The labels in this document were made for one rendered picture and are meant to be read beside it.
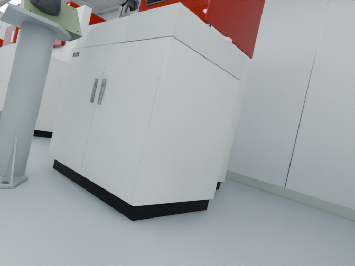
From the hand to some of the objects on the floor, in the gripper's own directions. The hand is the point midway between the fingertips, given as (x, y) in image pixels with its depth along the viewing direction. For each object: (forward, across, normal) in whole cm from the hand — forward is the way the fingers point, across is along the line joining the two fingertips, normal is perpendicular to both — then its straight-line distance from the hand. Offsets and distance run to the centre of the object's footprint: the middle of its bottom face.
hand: (120, 19), depth 141 cm
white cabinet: (+98, -2, -26) cm, 102 cm away
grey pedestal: (+98, +23, +43) cm, 110 cm away
